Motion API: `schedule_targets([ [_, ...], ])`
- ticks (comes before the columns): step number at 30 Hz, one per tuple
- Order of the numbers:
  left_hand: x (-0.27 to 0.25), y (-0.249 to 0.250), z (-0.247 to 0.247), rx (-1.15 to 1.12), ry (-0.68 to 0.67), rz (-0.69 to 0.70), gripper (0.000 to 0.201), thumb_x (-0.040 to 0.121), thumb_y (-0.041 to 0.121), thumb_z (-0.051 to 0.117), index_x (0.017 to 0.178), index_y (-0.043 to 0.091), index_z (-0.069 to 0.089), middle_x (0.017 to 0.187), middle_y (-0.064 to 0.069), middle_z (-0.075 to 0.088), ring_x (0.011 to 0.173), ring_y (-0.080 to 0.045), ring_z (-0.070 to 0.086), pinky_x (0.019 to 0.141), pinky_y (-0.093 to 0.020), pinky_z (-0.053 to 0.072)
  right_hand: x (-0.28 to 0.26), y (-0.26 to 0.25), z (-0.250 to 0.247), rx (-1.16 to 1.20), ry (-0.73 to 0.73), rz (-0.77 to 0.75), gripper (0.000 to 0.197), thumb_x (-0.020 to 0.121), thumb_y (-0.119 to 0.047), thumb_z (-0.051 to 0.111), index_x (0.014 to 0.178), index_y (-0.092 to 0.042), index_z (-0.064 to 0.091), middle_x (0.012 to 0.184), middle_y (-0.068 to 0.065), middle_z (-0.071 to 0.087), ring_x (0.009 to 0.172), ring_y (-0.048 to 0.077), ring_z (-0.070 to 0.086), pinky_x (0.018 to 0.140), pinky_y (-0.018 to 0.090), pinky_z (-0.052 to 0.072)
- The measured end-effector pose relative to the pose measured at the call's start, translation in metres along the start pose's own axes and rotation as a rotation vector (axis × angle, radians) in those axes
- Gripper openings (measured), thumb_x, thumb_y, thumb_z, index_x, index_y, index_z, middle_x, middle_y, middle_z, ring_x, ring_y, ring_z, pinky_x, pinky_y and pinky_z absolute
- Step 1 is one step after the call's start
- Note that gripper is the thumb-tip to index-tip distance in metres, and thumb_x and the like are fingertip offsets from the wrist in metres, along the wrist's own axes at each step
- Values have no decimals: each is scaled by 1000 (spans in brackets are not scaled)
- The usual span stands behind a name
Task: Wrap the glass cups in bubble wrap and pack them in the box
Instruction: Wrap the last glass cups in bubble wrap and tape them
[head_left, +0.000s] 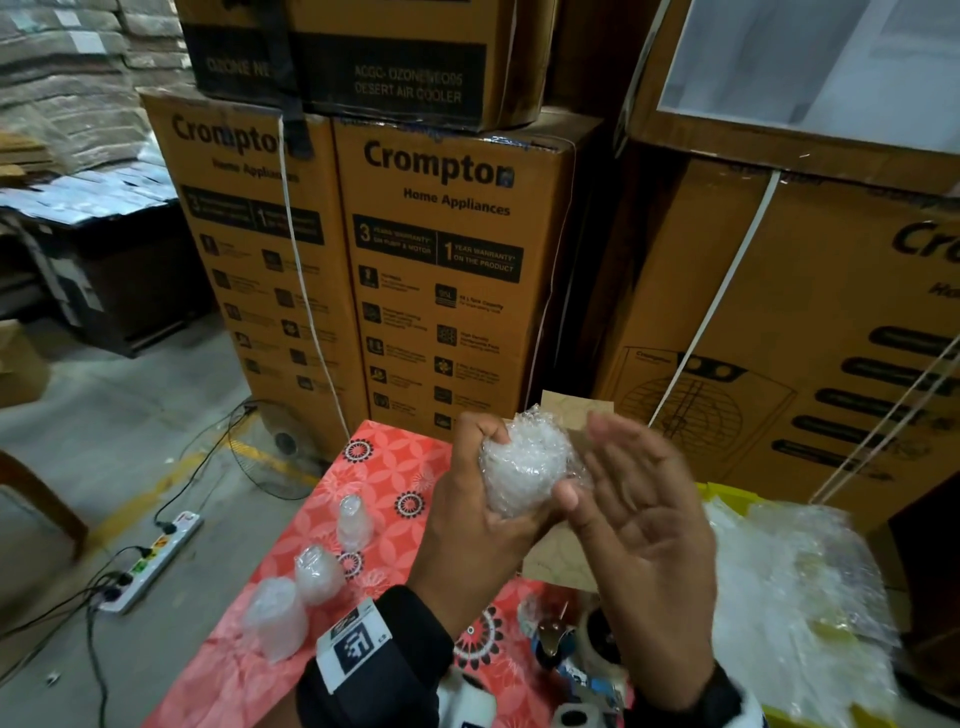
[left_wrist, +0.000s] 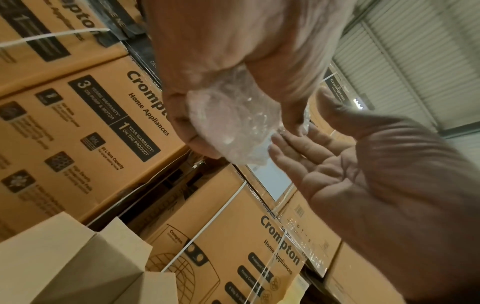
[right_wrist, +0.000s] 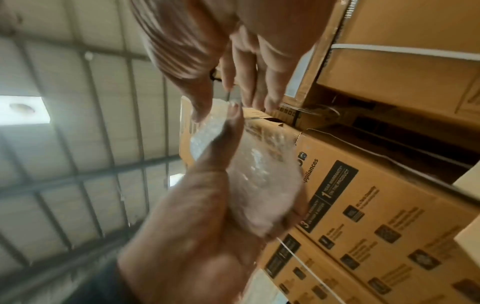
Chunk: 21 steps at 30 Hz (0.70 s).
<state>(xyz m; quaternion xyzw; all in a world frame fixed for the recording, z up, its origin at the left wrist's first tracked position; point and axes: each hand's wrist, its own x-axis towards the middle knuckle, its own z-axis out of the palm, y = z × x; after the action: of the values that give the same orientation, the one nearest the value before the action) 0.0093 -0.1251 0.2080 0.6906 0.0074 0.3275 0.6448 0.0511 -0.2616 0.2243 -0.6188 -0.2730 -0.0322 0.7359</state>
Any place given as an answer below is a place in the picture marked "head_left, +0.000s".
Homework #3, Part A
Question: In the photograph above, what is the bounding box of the person's left hand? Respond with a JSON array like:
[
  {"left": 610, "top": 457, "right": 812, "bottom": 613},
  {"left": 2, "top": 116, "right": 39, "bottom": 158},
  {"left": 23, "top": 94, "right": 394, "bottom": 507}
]
[{"left": 406, "top": 411, "right": 581, "bottom": 641}]

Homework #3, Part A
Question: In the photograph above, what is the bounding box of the person's right hand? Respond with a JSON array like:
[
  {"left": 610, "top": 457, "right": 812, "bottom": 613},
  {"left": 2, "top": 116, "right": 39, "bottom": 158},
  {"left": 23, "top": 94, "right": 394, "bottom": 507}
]
[{"left": 550, "top": 412, "right": 720, "bottom": 713}]

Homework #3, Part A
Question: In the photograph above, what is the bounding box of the small cardboard box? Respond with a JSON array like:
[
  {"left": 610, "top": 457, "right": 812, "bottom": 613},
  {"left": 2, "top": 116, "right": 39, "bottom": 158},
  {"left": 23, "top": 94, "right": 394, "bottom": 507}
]
[{"left": 519, "top": 390, "right": 620, "bottom": 596}]

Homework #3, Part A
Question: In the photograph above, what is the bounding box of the tape dispenser with tape roll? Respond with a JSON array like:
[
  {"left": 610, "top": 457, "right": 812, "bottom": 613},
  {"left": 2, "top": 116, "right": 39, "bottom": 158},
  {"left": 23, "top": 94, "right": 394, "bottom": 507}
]
[{"left": 516, "top": 588, "right": 635, "bottom": 728}]

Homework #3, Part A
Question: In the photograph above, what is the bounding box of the bubble wrap bundle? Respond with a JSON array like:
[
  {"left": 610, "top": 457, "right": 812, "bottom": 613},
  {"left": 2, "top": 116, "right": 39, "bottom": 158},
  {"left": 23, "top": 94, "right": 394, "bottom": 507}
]
[{"left": 702, "top": 495, "right": 905, "bottom": 728}]

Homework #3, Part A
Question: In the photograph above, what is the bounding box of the clear drinking glass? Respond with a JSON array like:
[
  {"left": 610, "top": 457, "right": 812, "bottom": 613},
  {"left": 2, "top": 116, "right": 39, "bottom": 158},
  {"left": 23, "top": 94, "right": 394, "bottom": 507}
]
[{"left": 334, "top": 493, "right": 378, "bottom": 555}]

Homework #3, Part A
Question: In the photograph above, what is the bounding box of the stack of Crompton cartons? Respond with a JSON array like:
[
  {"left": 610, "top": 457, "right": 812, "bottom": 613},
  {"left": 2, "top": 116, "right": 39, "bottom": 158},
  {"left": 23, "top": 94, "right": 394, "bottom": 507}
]
[{"left": 138, "top": 0, "right": 960, "bottom": 534}]

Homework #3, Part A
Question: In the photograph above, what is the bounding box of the pile of flattened cardboard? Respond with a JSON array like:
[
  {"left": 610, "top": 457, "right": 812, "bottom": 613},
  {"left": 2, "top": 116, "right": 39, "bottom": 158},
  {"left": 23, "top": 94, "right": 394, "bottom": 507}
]
[{"left": 0, "top": 127, "right": 62, "bottom": 185}]

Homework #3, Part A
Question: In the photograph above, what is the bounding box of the black wristband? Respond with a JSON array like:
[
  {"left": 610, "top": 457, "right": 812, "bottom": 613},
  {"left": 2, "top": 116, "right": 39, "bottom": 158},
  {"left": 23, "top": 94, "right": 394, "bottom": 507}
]
[
  {"left": 621, "top": 660, "right": 770, "bottom": 728},
  {"left": 294, "top": 583, "right": 458, "bottom": 728}
]

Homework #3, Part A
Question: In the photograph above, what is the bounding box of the orange floral tablecloth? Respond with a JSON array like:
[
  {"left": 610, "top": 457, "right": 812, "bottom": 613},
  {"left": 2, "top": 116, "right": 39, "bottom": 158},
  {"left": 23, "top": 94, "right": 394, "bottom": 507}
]
[{"left": 142, "top": 418, "right": 647, "bottom": 728}]

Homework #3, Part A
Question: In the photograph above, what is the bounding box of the white power strip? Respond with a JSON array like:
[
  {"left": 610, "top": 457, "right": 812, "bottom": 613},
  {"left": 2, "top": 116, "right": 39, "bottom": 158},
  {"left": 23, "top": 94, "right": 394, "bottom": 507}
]
[{"left": 93, "top": 508, "right": 207, "bottom": 615}]

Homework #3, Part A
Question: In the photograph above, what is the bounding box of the brown plastic chair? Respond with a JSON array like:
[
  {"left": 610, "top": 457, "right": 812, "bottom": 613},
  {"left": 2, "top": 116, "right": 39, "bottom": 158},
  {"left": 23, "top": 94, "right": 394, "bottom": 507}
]
[{"left": 0, "top": 450, "right": 89, "bottom": 560}]

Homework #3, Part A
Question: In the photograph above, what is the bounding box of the plain brown floor carton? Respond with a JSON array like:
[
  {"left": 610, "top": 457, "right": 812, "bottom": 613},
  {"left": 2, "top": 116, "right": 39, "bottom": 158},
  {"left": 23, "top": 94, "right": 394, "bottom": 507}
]
[{"left": 0, "top": 318, "right": 53, "bottom": 410}]

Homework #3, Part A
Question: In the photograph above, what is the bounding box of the pile of white papers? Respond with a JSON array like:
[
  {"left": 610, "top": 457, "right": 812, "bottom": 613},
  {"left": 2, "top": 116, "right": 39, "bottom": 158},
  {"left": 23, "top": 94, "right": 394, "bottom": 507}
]
[{"left": 0, "top": 157, "right": 179, "bottom": 227}]

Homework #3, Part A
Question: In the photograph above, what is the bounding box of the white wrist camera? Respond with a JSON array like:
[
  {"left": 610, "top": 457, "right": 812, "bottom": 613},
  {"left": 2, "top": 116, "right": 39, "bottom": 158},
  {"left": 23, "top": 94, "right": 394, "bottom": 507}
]
[{"left": 436, "top": 667, "right": 501, "bottom": 728}]

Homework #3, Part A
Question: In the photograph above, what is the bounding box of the wire-guard floor fan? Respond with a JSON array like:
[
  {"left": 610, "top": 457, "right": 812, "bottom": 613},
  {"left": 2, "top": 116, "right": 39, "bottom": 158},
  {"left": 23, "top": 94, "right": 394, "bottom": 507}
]
[{"left": 222, "top": 397, "right": 327, "bottom": 503}]

